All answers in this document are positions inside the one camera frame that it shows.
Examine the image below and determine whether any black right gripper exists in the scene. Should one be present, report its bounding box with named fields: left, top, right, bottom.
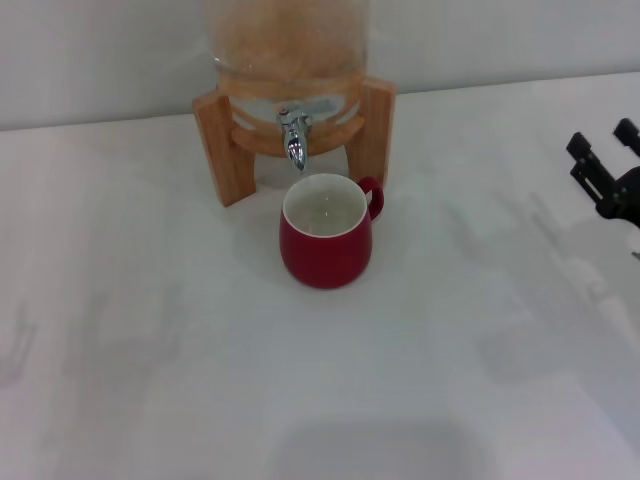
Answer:
left=566, top=118, right=640, bottom=224

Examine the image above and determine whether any red ceramic cup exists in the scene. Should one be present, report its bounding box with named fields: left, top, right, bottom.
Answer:
left=278, top=173, right=386, bottom=290

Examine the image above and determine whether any chrome faucet tap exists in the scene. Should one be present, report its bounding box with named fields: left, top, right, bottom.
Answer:
left=276, top=106, right=314, bottom=174

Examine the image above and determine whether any glass drink dispenser jar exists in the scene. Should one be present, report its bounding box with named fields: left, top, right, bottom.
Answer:
left=205, top=0, right=372, bottom=144

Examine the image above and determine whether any wooden dispenser stand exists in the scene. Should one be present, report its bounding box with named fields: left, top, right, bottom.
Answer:
left=192, top=77, right=398, bottom=208

